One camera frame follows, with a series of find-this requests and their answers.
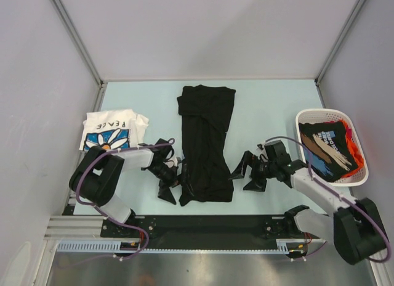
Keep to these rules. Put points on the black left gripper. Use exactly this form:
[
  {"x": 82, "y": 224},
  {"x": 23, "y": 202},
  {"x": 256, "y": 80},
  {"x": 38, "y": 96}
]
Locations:
[{"x": 164, "y": 191}]

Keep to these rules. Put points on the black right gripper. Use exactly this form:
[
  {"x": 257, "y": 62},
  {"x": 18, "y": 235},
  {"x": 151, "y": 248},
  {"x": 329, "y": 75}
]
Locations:
[{"x": 257, "y": 183}]

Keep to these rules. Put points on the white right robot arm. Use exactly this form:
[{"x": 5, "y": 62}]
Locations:
[{"x": 353, "y": 225}]

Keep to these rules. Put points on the aluminium frame rail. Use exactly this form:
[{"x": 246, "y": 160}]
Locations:
[{"x": 98, "y": 227}]

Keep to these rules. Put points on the white slotted cable duct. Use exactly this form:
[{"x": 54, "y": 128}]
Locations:
[{"x": 97, "y": 246}]

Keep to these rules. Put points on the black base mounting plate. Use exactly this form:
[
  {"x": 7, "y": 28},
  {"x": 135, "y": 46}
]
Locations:
[{"x": 221, "y": 232}]

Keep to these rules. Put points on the white plastic laundry basket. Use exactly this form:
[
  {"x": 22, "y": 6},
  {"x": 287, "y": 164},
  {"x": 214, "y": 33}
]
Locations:
[{"x": 320, "y": 115}]

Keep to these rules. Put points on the black printed t-shirt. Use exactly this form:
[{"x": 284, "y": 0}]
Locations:
[{"x": 327, "y": 148}]

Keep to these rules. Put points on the white folded printed t-shirt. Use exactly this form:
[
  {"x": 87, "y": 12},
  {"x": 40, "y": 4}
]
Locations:
[{"x": 113, "y": 129}]

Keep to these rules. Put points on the orange t-shirt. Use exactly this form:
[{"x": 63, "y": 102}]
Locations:
[{"x": 354, "y": 151}]

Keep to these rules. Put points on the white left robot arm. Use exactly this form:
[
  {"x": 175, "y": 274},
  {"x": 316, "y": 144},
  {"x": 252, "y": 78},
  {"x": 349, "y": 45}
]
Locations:
[{"x": 96, "y": 178}]

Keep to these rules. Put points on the magenta t-shirt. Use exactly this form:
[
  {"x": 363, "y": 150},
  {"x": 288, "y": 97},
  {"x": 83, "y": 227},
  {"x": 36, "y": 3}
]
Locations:
[{"x": 349, "y": 133}]

